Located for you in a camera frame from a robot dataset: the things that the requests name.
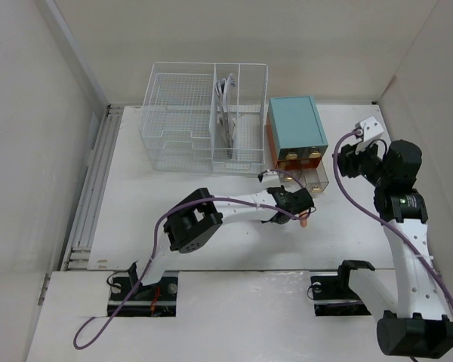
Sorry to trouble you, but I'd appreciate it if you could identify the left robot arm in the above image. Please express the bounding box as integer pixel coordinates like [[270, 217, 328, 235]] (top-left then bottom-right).
[[126, 186, 315, 300]]

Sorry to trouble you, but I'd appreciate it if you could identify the teal orange drawer box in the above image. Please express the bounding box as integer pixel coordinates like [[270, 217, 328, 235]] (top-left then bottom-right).
[[266, 96, 328, 170]]

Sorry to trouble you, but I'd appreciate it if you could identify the white wire desk organizer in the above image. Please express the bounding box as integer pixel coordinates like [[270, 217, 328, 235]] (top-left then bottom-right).
[[140, 62, 268, 175]]

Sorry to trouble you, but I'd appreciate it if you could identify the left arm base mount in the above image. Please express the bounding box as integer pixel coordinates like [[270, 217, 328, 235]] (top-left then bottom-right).
[[106, 262, 179, 318]]

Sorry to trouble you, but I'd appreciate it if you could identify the aluminium rail left side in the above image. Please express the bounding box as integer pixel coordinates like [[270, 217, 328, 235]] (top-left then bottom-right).
[[58, 105, 124, 272]]

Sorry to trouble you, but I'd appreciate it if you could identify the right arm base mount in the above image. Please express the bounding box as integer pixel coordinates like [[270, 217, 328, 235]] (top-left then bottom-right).
[[307, 260, 375, 317]]

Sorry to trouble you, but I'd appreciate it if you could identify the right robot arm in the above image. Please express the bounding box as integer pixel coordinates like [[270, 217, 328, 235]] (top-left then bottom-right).
[[333, 140, 453, 360]]

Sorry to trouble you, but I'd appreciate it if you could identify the clear plastic drawer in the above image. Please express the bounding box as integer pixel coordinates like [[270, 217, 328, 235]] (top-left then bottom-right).
[[302, 163, 329, 193], [277, 170, 305, 188]]

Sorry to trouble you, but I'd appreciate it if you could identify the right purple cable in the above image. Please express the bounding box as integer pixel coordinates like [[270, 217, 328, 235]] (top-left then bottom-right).
[[331, 130, 453, 362]]

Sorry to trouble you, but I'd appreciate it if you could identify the orange transparent case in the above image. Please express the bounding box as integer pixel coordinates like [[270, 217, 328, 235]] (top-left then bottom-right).
[[300, 213, 309, 228]]

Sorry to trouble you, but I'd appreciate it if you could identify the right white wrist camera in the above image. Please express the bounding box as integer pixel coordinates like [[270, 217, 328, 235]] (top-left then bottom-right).
[[354, 116, 384, 154]]

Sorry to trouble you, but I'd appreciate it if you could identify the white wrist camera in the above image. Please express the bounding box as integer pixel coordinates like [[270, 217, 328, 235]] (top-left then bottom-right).
[[354, 116, 384, 154], [257, 170, 281, 189]]

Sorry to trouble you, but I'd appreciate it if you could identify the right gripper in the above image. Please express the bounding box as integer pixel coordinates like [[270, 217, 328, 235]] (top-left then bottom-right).
[[331, 137, 391, 189]]

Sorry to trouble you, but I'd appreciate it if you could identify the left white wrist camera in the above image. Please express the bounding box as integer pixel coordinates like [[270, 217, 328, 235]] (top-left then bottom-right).
[[257, 170, 281, 189]]

